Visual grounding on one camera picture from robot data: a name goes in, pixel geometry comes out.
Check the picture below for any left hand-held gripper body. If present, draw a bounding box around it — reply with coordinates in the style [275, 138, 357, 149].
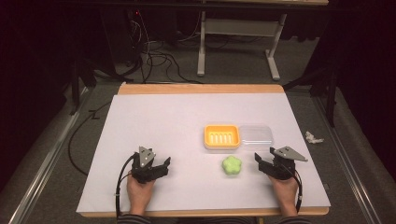
[130, 146, 161, 184]

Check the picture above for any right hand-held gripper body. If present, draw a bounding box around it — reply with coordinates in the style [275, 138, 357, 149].
[269, 146, 309, 182]

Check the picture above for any clear plastic soap dish lid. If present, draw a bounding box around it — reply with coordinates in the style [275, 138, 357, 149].
[238, 123, 275, 152]

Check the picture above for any green flower-shaped soap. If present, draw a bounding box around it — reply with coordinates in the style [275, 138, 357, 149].
[220, 155, 244, 176]

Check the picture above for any orange soap dish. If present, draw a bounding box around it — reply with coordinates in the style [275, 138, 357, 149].
[203, 123, 242, 152]

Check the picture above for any person's right hand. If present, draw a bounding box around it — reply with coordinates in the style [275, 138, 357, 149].
[267, 174, 300, 217]

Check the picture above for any person's left hand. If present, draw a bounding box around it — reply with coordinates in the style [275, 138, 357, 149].
[126, 176, 157, 217]

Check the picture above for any large white paper sheet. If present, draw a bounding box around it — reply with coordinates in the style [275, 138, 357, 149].
[76, 92, 332, 215]

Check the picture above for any crumpled white paper scrap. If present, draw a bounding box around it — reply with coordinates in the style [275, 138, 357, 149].
[304, 131, 325, 145]

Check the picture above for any black metal stand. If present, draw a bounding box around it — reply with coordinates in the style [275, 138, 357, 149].
[68, 58, 98, 117]
[282, 66, 340, 129]

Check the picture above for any right hand-held gripper black cable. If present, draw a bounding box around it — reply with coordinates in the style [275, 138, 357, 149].
[279, 163, 304, 215]

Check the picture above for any hand-held gripper black cable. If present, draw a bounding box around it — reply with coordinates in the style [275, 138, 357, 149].
[114, 152, 138, 219]
[279, 163, 304, 215]

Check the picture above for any left hand-held gripper black cable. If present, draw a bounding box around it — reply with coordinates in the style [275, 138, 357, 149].
[114, 152, 138, 219]

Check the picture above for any silver metal floor rail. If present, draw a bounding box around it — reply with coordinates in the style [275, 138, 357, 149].
[7, 86, 92, 224]
[312, 96, 382, 224]

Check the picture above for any long black floor cable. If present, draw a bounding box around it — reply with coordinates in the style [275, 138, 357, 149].
[67, 101, 112, 177]

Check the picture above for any tangle of black floor cables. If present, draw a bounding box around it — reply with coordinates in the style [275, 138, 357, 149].
[124, 10, 204, 85]

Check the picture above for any white metal desk frame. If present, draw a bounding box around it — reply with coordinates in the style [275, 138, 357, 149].
[196, 10, 288, 82]

